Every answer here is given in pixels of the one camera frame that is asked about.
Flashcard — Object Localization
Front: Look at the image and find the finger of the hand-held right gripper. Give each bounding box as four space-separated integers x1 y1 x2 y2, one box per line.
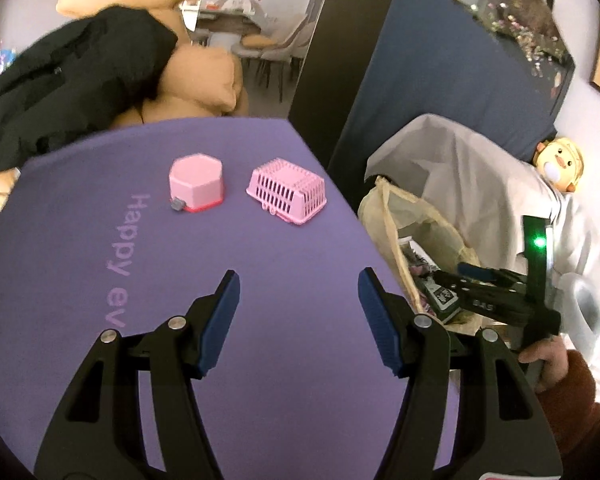
456 261 523 286
432 270 486 306

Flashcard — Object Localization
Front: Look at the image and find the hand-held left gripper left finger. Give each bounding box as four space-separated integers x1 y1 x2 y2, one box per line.
33 269 241 480

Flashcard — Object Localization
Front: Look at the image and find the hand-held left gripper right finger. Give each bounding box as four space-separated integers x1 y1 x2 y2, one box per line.
357 266 563 480

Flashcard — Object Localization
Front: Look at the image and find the pale yellow plastic bag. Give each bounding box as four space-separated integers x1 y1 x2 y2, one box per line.
357 176 511 341

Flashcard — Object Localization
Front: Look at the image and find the person's right forearm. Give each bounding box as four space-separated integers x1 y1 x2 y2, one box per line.
532 350 600 441

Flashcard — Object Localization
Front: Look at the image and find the person's right hand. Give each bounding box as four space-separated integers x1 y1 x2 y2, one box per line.
517 335 571 393

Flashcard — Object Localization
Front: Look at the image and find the purple printed cloth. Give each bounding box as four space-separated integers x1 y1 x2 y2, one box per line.
0 116 461 480

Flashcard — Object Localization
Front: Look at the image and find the white cloth cover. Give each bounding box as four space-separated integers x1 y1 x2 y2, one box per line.
365 112 600 406

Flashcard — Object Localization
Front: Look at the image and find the yellow duck plush toy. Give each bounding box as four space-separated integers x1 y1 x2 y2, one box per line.
532 136 586 193

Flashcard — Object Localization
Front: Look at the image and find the pink hexagonal box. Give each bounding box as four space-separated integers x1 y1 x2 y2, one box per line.
168 152 226 214

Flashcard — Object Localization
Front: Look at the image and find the pink plastic basket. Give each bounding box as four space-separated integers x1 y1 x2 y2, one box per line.
245 157 328 226

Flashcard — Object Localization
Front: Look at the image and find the dark blue covered cabinet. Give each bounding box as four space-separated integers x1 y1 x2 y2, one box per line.
287 0 576 201

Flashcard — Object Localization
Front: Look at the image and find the tan sofa seat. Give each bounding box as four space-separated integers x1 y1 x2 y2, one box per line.
112 95 251 128

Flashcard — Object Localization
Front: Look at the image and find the black jacket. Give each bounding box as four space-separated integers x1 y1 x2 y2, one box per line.
0 6 179 173

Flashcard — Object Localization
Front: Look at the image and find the grey dining chair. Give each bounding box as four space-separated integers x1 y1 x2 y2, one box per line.
230 15 311 103

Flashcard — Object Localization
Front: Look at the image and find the dining table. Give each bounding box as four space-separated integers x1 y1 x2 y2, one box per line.
180 0 281 36

